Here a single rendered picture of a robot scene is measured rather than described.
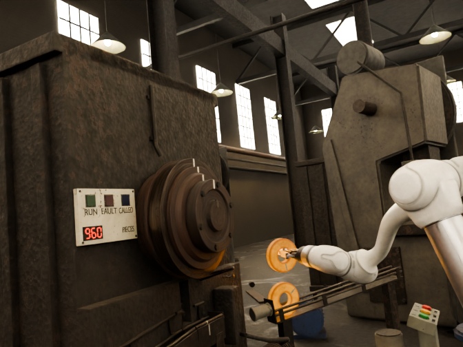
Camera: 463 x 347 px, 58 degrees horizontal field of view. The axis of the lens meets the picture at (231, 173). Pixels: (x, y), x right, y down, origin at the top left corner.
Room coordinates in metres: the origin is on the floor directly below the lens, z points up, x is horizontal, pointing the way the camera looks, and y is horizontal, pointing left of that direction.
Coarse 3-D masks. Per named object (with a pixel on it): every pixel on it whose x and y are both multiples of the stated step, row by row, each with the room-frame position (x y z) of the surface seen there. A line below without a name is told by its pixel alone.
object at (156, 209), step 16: (192, 160) 1.65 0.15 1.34; (160, 176) 1.55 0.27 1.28; (160, 192) 1.49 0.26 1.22; (160, 208) 1.46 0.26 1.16; (160, 224) 1.46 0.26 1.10; (160, 240) 1.49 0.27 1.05; (160, 256) 1.53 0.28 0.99; (176, 256) 1.52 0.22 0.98; (176, 272) 1.58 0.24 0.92; (192, 272) 1.60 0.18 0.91; (208, 272) 1.69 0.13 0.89
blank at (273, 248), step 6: (276, 240) 1.93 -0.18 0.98; (282, 240) 1.94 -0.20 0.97; (288, 240) 1.95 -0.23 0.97; (270, 246) 1.92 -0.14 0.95; (276, 246) 1.92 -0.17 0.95; (282, 246) 1.94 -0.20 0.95; (288, 246) 1.95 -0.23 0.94; (294, 246) 1.97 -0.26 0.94; (270, 252) 1.91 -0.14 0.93; (276, 252) 1.92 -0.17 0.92; (270, 258) 1.91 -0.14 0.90; (276, 258) 1.92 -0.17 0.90; (270, 264) 1.92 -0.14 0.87; (276, 264) 1.92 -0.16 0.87; (282, 264) 1.94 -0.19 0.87; (288, 264) 1.95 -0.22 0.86; (294, 264) 1.97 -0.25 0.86; (276, 270) 1.93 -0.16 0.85; (282, 270) 1.94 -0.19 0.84; (288, 270) 1.95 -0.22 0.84
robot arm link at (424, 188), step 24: (408, 168) 1.11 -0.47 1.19; (432, 168) 1.10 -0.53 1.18; (408, 192) 1.09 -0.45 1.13; (432, 192) 1.08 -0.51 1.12; (456, 192) 1.11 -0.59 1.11; (432, 216) 1.10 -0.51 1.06; (456, 216) 1.10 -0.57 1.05; (432, 240) 1.13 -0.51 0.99; (456, 240) 1.08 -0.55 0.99; (456, 264) 1.08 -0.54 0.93; (456, 288) 1.10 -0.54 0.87
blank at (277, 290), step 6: (282, 282) 1.97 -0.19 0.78; (276, 288) 1.95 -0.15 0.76; (282, 288) 1.96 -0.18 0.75; (288, 288) 1.97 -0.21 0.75; (294, 288) 1.99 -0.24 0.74; (270, 294) 1.95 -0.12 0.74; (276, 294) 1.95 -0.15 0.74; (288, 294) 1.99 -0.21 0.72; (294, 294) 1.99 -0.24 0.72; (276, 300) 1.94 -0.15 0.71; (288, 300) 2.00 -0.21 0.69; (294, 300) 1.99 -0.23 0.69; (276, 306) 1.94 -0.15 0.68; (294, 306) 1.98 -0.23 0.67; (276, 312) 1.94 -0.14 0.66
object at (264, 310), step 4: (264, 304) 1.93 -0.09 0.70; (268, 304) 1.93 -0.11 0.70; (252, 308) 1.90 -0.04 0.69; (256, 308) 1.90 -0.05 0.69; (260, 308) 1.90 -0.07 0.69; (264, 308) 1.91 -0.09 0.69; (268, 308) 1.91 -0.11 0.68; (252, 312) 1.90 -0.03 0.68; (256, 312) 1.89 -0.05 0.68; (260, 312) 1.90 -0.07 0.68; (264, 312) 1.90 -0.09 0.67; (268, 312) 1.91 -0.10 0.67; (272, 312) 1.92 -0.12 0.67; (252, 316) 1.91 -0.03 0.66; (256, 316) 1.88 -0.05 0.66; (260, 316) 1.90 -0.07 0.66; (264, 316) 1.91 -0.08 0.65; (268, 316) 1.94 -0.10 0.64; (252, 320) 1.91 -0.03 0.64; (256, 320) 1.89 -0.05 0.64
